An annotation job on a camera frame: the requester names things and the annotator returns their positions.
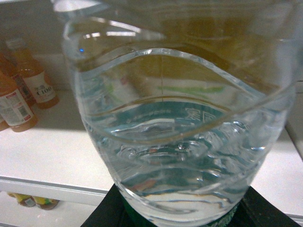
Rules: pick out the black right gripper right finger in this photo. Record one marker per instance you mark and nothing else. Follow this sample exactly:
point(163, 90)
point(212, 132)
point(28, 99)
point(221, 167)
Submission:
point(255, 211)

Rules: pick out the clear water bottle green label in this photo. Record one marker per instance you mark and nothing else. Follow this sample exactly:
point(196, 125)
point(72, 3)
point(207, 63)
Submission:
point(183, 99)

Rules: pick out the orange C100 juice bottle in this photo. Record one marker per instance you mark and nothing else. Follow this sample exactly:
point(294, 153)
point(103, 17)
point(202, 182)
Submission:
point(33, 74)

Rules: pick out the orange juice bottle front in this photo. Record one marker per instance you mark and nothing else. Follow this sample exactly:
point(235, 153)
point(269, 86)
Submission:
point(15, 98)

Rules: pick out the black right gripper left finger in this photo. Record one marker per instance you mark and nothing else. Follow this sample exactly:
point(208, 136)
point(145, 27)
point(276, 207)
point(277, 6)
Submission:
point(110, 212)

